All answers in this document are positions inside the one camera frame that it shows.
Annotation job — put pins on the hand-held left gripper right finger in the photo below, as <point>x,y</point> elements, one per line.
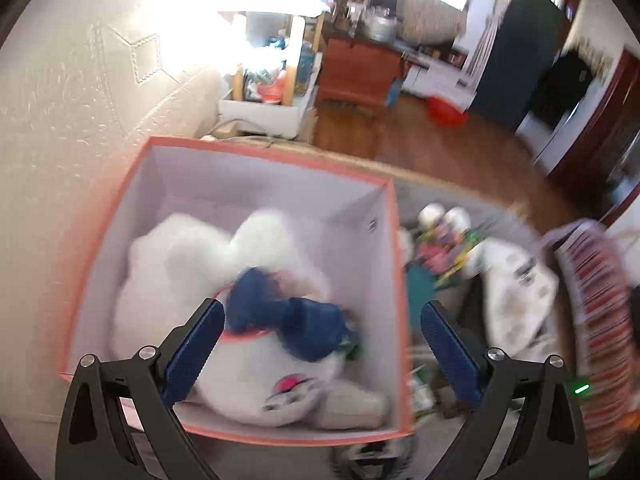
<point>452,355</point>

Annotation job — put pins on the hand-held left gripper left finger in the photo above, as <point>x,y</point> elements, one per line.
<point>192,355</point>

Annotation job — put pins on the white plush toy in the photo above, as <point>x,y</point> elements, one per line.
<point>190,260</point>

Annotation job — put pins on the dark blue plastic toy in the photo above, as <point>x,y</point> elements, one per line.
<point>310,325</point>

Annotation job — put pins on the pink cardboard box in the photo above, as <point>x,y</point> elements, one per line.
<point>250,180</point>

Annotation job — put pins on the teal glasses case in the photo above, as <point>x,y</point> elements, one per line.
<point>420,285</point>

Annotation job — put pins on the white printed pouch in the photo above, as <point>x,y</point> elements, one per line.
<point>515,285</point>

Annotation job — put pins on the grey printed blanket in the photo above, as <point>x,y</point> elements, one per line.
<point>490,205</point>

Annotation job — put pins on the red striped cloth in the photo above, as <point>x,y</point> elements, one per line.
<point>605,310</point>

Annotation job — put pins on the red plastic basin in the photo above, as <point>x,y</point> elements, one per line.
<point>447,112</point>

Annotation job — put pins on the wooden storage rack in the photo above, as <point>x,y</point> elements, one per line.
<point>260,115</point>

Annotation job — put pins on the dark hanging jacket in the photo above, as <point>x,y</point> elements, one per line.
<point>560,85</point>

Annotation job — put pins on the brown wooden cabinet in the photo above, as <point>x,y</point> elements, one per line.
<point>360,70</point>

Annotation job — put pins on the dark green curtain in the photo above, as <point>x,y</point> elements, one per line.
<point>520,50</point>

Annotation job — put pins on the metal pot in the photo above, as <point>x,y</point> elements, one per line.
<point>380,22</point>

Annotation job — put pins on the white lace cover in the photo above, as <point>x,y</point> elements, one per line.
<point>435,15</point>

